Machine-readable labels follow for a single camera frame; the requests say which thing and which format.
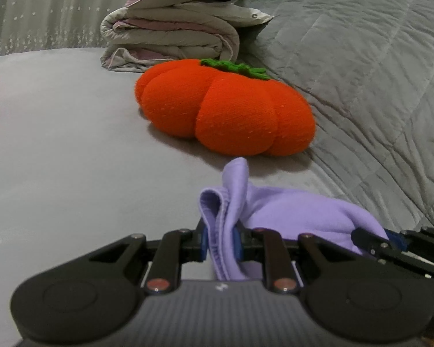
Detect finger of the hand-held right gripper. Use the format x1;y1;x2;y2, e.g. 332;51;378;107
383;228;409;252
351;228;400;257

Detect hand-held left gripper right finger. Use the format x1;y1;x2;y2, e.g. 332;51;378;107
233;226;351;295

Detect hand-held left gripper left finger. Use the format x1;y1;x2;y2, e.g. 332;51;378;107
89;219;207;295

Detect purple pants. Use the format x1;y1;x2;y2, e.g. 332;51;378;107
197;157;389;286

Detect orange pumpkin cushion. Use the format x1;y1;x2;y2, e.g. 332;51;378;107
135;58;317;157

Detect grey quilted headboard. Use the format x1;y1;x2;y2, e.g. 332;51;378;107
235;0;434;235

